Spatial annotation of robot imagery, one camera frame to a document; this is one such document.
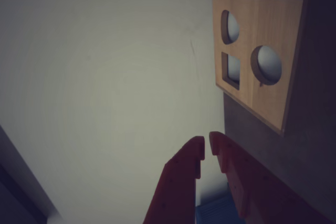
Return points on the dark framed panel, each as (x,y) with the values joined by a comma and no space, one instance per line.
(13,203)

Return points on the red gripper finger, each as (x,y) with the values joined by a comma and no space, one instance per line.
(249,182)
(178,187)

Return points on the wooden shape sorter box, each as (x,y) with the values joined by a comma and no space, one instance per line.
(262,37)

